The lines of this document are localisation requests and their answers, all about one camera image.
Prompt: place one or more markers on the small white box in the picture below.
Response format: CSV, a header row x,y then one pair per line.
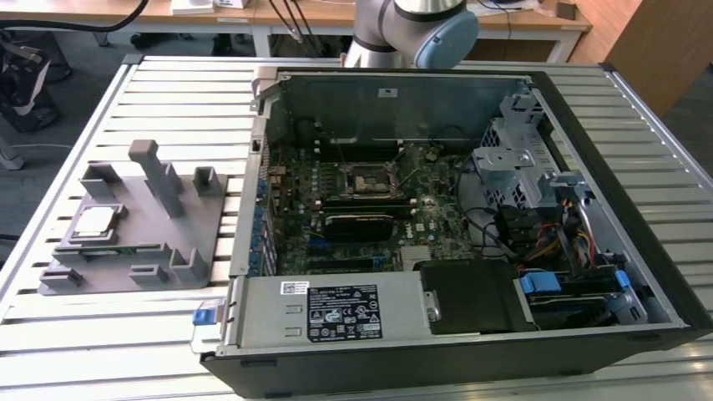
x,y
231,3

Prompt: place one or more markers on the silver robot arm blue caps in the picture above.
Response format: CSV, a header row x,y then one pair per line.
x,y
384,25

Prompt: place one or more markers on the small dark box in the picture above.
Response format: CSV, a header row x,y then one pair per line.
x,y
567,10

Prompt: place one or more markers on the silver chipset heat sink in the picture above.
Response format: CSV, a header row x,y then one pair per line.
x,y
415,255

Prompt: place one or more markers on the blue case latch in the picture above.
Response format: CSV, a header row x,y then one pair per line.
x,y
203,316

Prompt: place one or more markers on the blue disk carrier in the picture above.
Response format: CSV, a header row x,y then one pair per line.
x,y
539,285

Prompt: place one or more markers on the white stand foot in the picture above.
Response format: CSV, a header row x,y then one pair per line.
x,y
11,154

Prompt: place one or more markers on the green motherboard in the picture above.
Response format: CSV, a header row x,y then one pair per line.
x,y
440,217

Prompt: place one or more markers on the black RAM slot bank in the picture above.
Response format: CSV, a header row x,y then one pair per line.
x,y
368,207
356,147

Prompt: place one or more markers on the metal drive cage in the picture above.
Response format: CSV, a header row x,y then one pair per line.
x,y
504,167

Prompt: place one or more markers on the wooden desk white legs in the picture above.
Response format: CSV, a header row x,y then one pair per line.
x,y
83,10
529,21

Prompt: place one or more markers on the black graphics card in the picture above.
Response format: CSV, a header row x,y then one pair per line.
x,y
356,227

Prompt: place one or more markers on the green RAM stick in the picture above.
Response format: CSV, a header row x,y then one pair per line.
x,y
126,250

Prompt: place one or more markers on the black plastic fan shroud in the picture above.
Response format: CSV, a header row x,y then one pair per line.
x,y
473,296

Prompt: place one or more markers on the silver power supply box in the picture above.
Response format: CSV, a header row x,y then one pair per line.
x,y
262,309

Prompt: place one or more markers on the black open PC case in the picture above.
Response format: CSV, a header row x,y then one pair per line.
x,y
389,372

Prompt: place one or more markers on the grey plastic parts rack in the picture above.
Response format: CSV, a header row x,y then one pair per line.
x,y
200,217

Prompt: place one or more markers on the metal CPU socket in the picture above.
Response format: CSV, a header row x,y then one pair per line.
x,y
368,181

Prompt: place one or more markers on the black disk bay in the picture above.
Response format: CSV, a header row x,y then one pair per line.
x,y
568,311

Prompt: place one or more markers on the brown wooden cabinet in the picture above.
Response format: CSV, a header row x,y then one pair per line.
x,y
657,50

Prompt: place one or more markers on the blue bay latch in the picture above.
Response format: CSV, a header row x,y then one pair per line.
x,y
623,284

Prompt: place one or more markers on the black expansion slot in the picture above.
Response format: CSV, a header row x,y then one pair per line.
x,y
340,265

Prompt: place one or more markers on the thin metal locking lever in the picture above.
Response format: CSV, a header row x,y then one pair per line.
x,y
344,153

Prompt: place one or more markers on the silver green CPU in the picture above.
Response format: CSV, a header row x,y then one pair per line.
x,y
96,220

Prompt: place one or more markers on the silver coin battery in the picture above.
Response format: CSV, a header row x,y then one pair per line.
x,y
429,156

